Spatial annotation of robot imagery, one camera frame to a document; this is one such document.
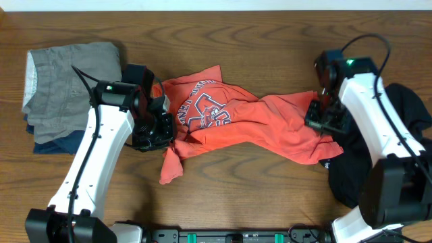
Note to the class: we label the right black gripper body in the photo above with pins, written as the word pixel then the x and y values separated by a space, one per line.
pixel 329 114

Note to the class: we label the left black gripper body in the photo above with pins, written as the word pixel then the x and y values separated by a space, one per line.
pixel 154 133

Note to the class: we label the red printed t-shirt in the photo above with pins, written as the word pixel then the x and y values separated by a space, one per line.
pixel 210 114

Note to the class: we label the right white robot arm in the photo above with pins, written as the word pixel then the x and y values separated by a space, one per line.
pixel 397 191

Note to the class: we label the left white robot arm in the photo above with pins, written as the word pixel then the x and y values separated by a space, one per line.
pixel 118 111

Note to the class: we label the navy folded garment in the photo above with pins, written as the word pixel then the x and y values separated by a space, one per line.
pixel 54 140

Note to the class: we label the grey folded shorts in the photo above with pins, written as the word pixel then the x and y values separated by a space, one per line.
pixel 56 101

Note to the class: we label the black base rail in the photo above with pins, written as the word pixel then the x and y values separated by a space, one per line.
pixel 233 236

